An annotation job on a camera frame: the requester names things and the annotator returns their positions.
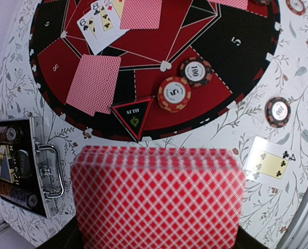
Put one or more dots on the left chip row in case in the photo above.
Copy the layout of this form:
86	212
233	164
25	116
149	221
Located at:
19	196

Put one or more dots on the single red dealt card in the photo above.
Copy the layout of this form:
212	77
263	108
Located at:
93	86

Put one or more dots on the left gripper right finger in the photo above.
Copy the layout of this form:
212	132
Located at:
246	241

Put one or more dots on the diamonds face up card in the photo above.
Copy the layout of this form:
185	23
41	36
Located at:
118	5

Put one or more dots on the dark red chip stack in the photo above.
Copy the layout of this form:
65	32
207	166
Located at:
277	112

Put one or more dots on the orange chips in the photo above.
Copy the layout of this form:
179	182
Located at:
174	94

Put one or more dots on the round red black poker mat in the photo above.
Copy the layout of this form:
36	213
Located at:
237	43

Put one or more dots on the triangular all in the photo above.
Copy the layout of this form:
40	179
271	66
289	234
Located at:
133	115

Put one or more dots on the aluminium poker case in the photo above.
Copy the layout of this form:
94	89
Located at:
46	180

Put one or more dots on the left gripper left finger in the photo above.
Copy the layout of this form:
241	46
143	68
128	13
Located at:
68	237

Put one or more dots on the right chip row in case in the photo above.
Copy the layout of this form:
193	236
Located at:
7	134

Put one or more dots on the four of clubs card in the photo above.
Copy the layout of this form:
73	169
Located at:
269	163

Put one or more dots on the red playing card deck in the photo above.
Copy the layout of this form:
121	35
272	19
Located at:
131	197

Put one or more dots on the dark chips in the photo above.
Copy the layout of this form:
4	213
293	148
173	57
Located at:
196	71
262	2

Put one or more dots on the face up playing card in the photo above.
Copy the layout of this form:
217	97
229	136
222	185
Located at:
87	27

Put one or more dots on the black dealer button in case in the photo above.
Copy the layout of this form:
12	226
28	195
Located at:
22	163

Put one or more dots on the chip row in case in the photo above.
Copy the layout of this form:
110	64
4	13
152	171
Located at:
7	134
19	196

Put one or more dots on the floral white table cloth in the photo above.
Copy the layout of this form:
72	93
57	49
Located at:
267	212

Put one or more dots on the orange chip stack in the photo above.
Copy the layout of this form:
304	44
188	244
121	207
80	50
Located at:
296	6

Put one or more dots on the eight of clubs card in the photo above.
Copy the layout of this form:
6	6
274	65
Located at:
106	20

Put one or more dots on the blue card deck in case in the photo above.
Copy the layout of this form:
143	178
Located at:
6	164

